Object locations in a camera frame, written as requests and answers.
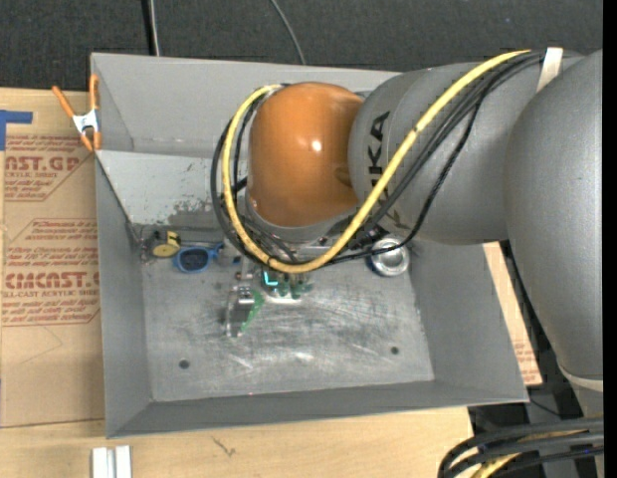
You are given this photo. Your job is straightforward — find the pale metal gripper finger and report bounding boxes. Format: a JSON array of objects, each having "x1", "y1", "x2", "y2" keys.
[
  {"x1": 221, "y1": 290, "x2": 243, "y2": 339},
  {"x1": 237, "y1": 285, "x2": 266, "y2": 336}
]

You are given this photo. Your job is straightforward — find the blue sunglasses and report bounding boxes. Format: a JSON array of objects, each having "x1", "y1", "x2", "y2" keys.
[{"x1": 171, "y1": 243, "x2": 226, "y2": 274}]

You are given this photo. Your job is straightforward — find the grey metal bin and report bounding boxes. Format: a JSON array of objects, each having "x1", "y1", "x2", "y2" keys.
[{"x1": 89, "y1": 51, "x2": 531, "y2": 440}]

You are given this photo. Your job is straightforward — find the yellow and black tape measure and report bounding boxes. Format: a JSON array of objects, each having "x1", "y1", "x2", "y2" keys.
[{"x1": 151, "y1": 230, "x2": 183, "y2": 260}]

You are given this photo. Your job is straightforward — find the silver and blue can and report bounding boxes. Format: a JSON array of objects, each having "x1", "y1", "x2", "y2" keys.
[{"x1": 365, "y1": 236, "x2": 412, "y2": 278}]

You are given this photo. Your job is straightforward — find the brown cardboard board red print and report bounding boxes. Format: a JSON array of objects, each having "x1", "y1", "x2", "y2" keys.
[{"x1": 0, "y1": 86, "x2": 544, "y2": 430}]

